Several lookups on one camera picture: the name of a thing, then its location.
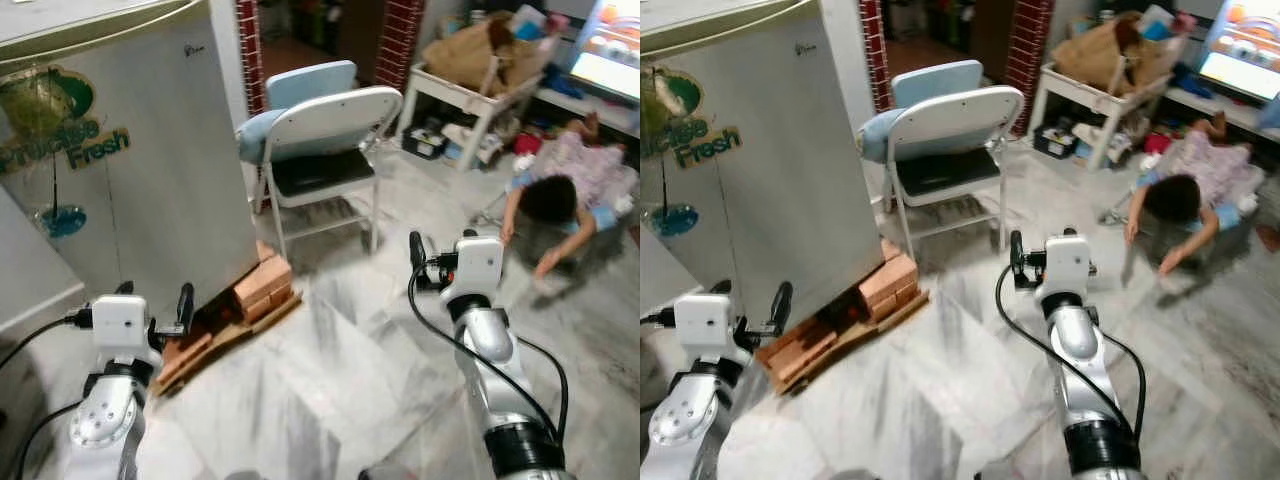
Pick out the silver fridge with green sticker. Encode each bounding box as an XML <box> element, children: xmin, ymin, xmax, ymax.
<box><xmin>640</xmin><ymin>0</ymin><xmax>887</xmax><ymax>333</ymax></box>
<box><xmin>0</xmin><ymin>0</ymin><xmax>261</xmax><ymax>333</ymax></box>

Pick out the orange brick stack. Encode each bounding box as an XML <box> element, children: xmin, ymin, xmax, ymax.
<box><xmin>858</xmin><ymin>238</ymin><xmax>919</xmax><ymax>323</ymax></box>
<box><xmin>232</xmin><ymin>242</ymin><xmax>295</xmax><ymax>323</ymax></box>

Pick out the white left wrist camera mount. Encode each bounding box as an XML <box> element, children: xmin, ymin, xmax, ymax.
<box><xmin>674</xmin><ymin>293</ymin><xmax>738</xmax><ymax>353</ymax></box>
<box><xmin>90</xmin><ymin>295</ymin><xmax>153</xmax><ymax>353</ymax></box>

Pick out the small black box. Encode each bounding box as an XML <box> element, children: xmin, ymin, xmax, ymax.
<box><xmin>402</xmin><ymin>124</ymin><xmax>449</xmax><ymax>161</ymax></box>
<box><xmin>1032</xmin><ymin>124</ymin><xmax>1080</xmax><ymax>161</ymax></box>

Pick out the flat wooden base board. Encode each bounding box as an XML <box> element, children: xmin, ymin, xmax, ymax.
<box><xmin>756</xmin><ymin>288</ymin><xmax>931</xmax><ymax>397</ymax></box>
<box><xmin>150</xmin><ymin>290</ymin><xmax>305</xmax><ymax>397</ymax></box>

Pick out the white folding chair black seat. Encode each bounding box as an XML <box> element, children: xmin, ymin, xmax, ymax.
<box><xmin>250</xmin><ymin>85</ymin><xmax>404</xmax><ymax>263</ymax></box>
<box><xmin>882</xmin><ymin>85</ymin><xmax>1027</xmax><ymax>263</ymax></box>

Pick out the bright television screen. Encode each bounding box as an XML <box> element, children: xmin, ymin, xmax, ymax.
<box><xmin>568</xmin><ymin>0</ymin><xmax>641</xmax><ymax>103</ymax></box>
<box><xmin>1198</xmin><ymin>0</ymin><xmax>1280</xmax><ymax>107</ymax></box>

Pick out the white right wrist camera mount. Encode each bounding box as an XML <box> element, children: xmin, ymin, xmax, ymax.
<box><xmin>1044</xmin><ymin>232</ymin><xmax>1092</xmax><ymax>297</ymax></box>
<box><xmin>454</xmin><ymin>235</ymin><xmax>505</xmax><ymax>301</ymax></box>

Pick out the red brick pillar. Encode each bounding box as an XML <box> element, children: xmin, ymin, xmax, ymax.
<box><xmin>857</xmin><ymin>0</ymin><xmax>893</xmax><ymax>113</ymax></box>
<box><xmin>373</xmin><ymin>0</ymin><xmax>427</xmax><ymax>93</ymax></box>
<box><xmin>1004</xmin><ymin>0</ymin><xmax>1057</xmax><ymax>85</ymax></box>
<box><xmin>235</xmin><ymin>0</ymin><xmax>268</xmax><ymax>117</ymax></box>

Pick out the low white television shelf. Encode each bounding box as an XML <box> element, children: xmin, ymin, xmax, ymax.
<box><xmin>1162</xmin><ymin>86</ymin><xmax>1280</xmax><ymax>143</ymax></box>
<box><xmin>532</xmin><ymin>84</ymin><xmax>641</xmax><ymax>139</ymax></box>

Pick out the light blue padded chair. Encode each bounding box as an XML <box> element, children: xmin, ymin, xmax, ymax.
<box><xmin>237</xmin><ymin>60</ymin><xmax>359</xmax><ymax>167</ymax></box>
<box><xmin>860</xmin><ymin>60</ymin><xmax>985</xmax><ymax>167</ymax></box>

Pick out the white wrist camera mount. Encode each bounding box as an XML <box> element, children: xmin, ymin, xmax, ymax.
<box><xmin>454</xmin><ymin>235</ymin><xmax>505</xmax><ymax>301</ymax></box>
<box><xmin>90</xmin><ymin>295</ymin><xmax>153</xmax><ymax>353</ymax></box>
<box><xmin>674</xmin><ymin>293</ymin><xmax>738</xmax><ymax>353</ymax></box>
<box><xmin>1044</xmin><ymin>232</ymin><xmax>1092</xmax><ymax>297</ymax></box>

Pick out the small white table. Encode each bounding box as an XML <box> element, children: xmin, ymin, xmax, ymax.
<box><xmin>398</xmin><ymin>62</ymin><xmax>549</xmax><ymax>173</ymax></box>
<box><xmin>1028</xmin><ymin>62</ymin><xmax>1173</xmax><ymax>173</ymax></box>

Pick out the child in pale dress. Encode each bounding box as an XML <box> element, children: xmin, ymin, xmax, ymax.
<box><xmin>500</xmin><ymin>114</ymin><xmax>641</xmax><ymax>281</ymax></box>
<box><xmin>1124</xmin><ymin>114</ymin><xmax>1267</xmax><ymax>277</ymax></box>

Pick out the brown paper bag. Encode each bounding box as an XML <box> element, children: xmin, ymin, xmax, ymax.
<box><xmin>422</xmin><ymin>14</ymin><xmax>553</xmax><ymax>97</ymax></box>
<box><xmin>1050</xmin><ymin>12</ymin><xmax>1183</xmax><ymax>97</ymax></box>

